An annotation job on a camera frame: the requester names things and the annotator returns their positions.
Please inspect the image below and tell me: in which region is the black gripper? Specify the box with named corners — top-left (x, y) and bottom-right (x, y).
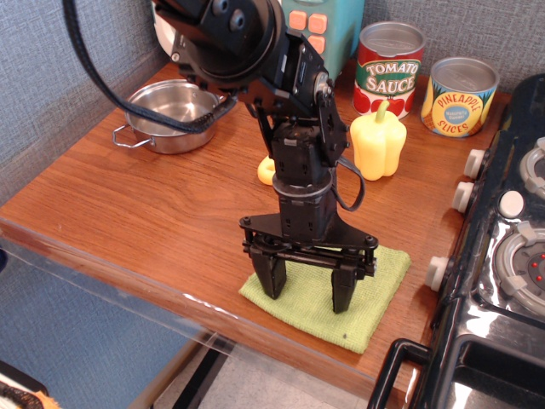
top-left (239, 182), bottom-right (378, 314)

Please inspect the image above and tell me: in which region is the green cloth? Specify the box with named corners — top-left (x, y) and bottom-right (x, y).
top-left (239, 246), bottom-right (411, 354)

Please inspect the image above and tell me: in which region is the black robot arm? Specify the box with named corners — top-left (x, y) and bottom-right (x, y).
top-left (155, 1), bottom-right (378, 313)

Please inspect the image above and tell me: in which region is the yellow toy knife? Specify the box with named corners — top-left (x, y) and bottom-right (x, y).
top-left (257, 157), bottom-right (276, 186)

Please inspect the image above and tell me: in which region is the grey stove knob lower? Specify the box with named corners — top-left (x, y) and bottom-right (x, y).
top-left (425, 256), bottom-right (449, 291)

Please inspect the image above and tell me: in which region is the grey stove knob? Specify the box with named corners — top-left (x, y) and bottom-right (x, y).
top-left (425, 256), bottom-right (449, 291)
top-left (451, 181), bottom-right (474, 213)
top-left (463, 149), bottom-right (486, 180)

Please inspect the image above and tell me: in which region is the yellow toy bell pepper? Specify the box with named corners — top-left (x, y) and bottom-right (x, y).
top-left (349, 101), bottom-right (407, 181)

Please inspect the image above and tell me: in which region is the grey stove knob middle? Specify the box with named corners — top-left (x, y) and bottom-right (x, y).
top-left (451, 181), bottom-right (474, 213)

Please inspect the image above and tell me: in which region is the black toy stove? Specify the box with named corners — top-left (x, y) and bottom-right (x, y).
top-left (369, 74), bottom-right (544, 408)

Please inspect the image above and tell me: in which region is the grey stove knob upper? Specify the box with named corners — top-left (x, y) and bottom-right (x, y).
top-left (463, 149), bottom-right (486, 180)

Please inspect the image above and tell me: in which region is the small steel pot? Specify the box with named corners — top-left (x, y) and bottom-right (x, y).
top-left (112, 79), bottom-right (225, 154)

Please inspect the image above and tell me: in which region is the pineapple slices can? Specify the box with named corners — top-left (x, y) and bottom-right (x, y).
top-left (421, 57), bottom-right (500, 138)

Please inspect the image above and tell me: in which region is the tomato sauce can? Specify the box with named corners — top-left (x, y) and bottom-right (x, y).
top-left (353, 21), bottom-right (426, 118)

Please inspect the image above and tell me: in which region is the teal toy microwave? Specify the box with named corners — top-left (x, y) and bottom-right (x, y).
top-left (153, 1), bottom-right (364, 94)

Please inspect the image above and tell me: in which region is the black braided cable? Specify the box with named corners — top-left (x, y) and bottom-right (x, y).
top-left (62, 0), bottom-right (238, 135)

